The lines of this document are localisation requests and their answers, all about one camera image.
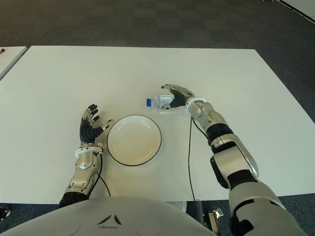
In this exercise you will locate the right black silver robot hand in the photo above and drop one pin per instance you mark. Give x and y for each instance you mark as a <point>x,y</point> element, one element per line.
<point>180,97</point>

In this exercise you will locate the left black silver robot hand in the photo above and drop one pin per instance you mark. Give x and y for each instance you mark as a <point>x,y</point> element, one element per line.
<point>86,132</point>

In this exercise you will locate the clear water bottle blue cap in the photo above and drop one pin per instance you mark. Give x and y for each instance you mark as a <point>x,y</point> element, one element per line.
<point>157,102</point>

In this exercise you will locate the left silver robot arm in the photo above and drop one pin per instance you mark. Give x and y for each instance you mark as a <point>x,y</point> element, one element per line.
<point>85,167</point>

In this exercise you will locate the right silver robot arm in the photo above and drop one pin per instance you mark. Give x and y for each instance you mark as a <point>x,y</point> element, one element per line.
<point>233,157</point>

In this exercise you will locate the white plate black rim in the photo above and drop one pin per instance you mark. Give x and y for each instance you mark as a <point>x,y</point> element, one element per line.
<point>134,140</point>

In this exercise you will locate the grey robot torso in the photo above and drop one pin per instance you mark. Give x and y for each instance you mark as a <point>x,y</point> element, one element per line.
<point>110,216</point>

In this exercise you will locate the white side table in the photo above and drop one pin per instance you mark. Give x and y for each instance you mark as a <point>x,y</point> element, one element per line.
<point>9,59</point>

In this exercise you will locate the black table leg base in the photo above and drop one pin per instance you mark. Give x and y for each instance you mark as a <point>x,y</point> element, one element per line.
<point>194,209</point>

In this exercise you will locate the black table foot caster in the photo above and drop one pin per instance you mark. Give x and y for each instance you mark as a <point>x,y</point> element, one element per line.
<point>5,212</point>

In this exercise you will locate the metal table foot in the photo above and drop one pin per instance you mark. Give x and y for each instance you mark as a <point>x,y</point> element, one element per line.
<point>214,220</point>

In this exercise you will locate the grey chair base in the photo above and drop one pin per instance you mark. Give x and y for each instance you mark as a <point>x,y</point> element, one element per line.
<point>268,1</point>

